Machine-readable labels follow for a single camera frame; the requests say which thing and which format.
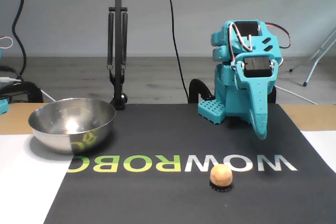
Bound thin black hanging cable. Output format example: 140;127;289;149
163;0;189;99

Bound long white cable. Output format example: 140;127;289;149
275;85;319;105

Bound metal bowl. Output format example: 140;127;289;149
28;98;117;156

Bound white cable with connector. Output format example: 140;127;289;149
0;76;57;103

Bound red white black servo wire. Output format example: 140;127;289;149
227;22;255;63
264;22;292;49

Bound black robot base clamp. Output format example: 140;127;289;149
189;78;277;104

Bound black WOWROBO mat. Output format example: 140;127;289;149
43;103;336;224

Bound black clamp at centre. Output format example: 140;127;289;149
107;0;129;111

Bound white paper sheet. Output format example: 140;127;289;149
0;133;77;224
299;129;336;175

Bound teal gripper with servo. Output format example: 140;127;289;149
230;52;277;140

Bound dark blue hanging cable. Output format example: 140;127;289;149
12;0;29;82

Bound white cable loop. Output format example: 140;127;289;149
0;37;14;49

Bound white metal rack legs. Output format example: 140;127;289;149
288;26;336;87

